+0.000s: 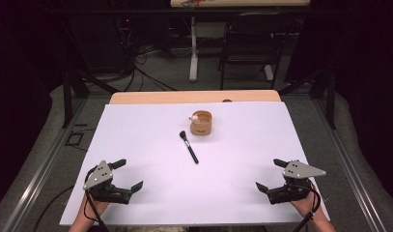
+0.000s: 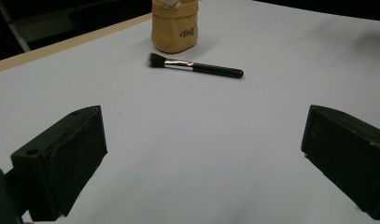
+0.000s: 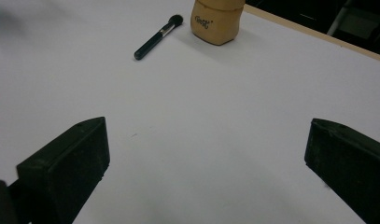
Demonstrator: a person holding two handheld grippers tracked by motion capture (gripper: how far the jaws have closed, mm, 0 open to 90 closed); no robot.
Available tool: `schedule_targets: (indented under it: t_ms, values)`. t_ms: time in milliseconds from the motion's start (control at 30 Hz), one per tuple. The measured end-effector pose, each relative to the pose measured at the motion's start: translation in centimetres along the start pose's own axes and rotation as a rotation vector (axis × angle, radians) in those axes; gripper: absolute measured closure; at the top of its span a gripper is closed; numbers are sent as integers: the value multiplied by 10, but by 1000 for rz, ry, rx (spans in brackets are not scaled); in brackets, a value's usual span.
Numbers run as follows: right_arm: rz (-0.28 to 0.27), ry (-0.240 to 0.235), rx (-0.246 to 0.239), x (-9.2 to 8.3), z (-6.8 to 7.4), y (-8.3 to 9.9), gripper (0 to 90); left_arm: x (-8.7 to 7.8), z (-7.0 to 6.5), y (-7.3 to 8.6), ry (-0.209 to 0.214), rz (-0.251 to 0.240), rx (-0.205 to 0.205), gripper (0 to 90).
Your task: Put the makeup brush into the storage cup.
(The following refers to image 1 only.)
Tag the white desk foot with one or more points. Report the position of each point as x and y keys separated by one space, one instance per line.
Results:
x=268 y=72

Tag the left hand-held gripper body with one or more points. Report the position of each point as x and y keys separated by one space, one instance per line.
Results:
x=99 y=180

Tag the wooden table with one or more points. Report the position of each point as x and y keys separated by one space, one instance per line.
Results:
x=184 y=96

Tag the black chair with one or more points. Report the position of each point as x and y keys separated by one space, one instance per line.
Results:
x=248 y=48

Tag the person's right hand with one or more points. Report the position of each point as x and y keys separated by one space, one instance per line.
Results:
x=305 y=206

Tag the aluminium rail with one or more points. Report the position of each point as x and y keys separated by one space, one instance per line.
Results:
x=39 y=180
x=351 y=180

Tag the white desk leg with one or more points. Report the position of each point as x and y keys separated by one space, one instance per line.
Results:
x=193 y=58

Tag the black makeup brush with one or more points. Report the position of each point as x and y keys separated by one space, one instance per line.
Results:
x=189 y=147

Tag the small beige figurine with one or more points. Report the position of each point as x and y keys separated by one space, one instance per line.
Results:
x=194 y=119

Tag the white board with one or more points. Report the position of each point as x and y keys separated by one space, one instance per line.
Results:
x=216 y=180

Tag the small brown object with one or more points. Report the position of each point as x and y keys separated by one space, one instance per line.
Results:
x=227 y=100

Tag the person's left hand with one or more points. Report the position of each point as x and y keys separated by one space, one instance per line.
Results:
x=96 y=208

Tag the round wooden cup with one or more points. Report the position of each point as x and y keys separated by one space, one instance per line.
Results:
x=202 y=127

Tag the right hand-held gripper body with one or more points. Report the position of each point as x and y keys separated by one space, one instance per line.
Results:
x=297 y=185

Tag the black metal stand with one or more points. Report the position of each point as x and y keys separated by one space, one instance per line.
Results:
x=68 y=96
x=330 y=96

